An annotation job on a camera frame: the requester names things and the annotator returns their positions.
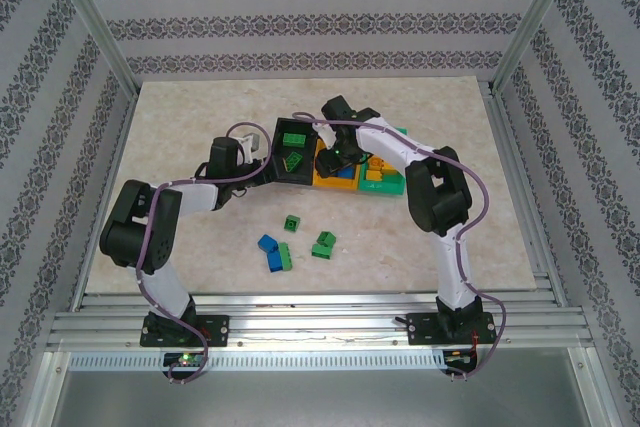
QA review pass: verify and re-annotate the yellow plastic bin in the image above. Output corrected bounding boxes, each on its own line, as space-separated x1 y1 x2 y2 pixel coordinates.
312 139 362 193

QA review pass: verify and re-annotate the black plastic bin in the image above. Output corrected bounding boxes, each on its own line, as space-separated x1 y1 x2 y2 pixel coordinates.
268 116 320 187

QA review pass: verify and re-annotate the green plastic bin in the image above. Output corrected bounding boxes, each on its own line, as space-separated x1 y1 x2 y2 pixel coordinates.
355 125 409 197

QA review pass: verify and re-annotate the circuit board with green light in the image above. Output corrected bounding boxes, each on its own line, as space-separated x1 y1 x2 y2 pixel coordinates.
163 352 207 368

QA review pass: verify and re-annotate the grey metal panel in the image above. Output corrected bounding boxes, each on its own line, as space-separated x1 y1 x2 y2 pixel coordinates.
27 349 619 427

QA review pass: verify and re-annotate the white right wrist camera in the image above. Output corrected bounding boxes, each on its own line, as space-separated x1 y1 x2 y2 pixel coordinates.
310 121 338 150

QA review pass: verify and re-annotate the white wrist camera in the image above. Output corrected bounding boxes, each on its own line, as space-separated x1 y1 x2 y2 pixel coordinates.
310 121 338 150
238 132 263 155

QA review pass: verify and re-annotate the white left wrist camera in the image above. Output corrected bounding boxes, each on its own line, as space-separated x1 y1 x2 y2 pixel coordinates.
238 132 263 155

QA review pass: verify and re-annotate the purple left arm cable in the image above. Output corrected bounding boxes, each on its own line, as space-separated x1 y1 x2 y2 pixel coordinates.
135 121 274 386

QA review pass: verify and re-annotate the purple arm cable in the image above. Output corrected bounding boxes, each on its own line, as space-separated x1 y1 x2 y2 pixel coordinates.
291 111 509 383
135 121 274 386

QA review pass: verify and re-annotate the aluminium side rail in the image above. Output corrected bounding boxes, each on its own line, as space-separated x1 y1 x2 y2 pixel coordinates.
483 89 569 306
69 91 139 311

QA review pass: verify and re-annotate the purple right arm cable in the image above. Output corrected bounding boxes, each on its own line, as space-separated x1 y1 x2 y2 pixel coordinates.
291 111 509 383

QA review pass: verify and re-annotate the aluminium mounting rail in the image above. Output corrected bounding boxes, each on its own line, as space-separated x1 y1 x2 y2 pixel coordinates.
47 290 597 349

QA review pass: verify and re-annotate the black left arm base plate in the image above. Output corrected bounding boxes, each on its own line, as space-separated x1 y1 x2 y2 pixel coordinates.
141 314 230 348

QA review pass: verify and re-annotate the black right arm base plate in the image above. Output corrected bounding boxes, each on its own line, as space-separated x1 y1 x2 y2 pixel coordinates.
407 311 499 347

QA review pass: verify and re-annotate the slotted grey cable duct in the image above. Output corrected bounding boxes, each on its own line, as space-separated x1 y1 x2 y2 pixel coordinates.
67 350 447 371

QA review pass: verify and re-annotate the aluminium frame post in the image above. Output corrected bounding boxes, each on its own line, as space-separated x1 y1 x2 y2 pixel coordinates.
488 0 586 93
40 0 140 96

